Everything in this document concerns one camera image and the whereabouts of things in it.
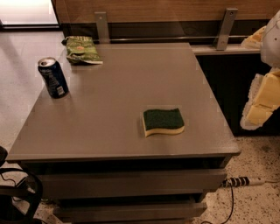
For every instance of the green and yellow sponge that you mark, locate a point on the green and yellow sponge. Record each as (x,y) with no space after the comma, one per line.
(163,121)

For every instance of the white power strip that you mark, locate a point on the white power strip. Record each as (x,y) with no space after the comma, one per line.
(242,181)

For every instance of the lower grey drawer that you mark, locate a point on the lower grey drawer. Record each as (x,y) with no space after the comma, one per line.
(153,212)

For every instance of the metal bracket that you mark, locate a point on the metal bracket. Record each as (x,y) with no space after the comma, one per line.
(226,25)
(102,27)

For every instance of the grey drawer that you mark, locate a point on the grey drawer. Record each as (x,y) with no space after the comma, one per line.
(153,212)
(132,183)

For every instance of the green jalapeno chip bag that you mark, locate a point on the green jalapeno chip bag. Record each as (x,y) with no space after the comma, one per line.
(81,49)

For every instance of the horizontal metal rail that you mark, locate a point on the horizontal metal rail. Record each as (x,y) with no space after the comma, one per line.
(199,39)

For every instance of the wooden wall panel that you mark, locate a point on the wooden wall panel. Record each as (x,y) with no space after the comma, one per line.
(125,11)

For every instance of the right metal bracket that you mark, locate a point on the right metal bracket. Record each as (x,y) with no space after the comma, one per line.
(226,25)

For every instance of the blue soda can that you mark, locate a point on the blue soda can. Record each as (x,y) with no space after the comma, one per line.
(54,79)

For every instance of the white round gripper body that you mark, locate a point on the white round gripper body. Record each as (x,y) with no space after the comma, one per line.
(271,44)

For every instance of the upper grey drawer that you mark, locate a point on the upper grey drawer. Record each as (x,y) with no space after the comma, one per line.
(132,183)

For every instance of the grey drawer cabinet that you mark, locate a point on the grey drawer cabinet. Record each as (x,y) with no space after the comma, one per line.
(98,127)

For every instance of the left metal bracket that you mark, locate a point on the left metal bracket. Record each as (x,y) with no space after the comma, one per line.
(102,27)

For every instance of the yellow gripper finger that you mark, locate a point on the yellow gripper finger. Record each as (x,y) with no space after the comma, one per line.
(263,100)
(255,40)

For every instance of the black office chair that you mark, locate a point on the black office chair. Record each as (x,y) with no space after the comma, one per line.
(9,214)

